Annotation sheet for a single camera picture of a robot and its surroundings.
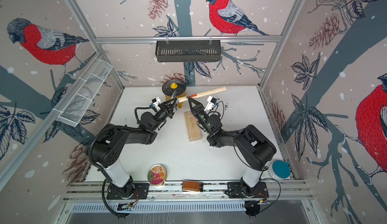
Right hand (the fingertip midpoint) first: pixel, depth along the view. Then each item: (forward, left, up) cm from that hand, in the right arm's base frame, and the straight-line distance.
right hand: (189, 99), depth 78 cm
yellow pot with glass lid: (+23, +16, -14) cm, 31 cm away
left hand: (+1, +5, 0) cm, 5 cm away
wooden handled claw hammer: (+2, +4, -3) cm, 5 cm away
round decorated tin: (-32, +15, -24) cm, 43 cm away
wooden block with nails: (-5, -2, -24) cm, 24 cm away
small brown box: (-36, -3, -24) cm, 43 cm away
